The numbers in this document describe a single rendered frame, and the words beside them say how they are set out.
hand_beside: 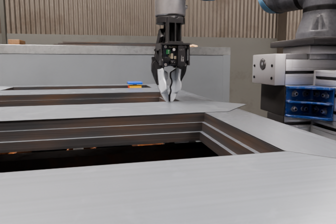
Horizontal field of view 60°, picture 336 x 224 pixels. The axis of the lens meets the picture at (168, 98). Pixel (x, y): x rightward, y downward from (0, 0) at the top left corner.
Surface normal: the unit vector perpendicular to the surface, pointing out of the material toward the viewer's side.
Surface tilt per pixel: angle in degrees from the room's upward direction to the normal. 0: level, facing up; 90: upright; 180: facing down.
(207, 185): 0
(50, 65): 90
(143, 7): 90
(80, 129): 90
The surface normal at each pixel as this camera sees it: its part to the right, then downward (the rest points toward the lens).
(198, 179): 0.00, -0.99
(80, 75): 0.22, 0.11
